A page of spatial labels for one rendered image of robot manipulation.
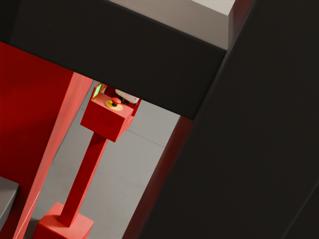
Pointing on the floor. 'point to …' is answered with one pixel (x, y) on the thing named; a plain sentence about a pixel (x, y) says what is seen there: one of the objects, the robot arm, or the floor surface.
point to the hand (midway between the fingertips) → (120, 106)
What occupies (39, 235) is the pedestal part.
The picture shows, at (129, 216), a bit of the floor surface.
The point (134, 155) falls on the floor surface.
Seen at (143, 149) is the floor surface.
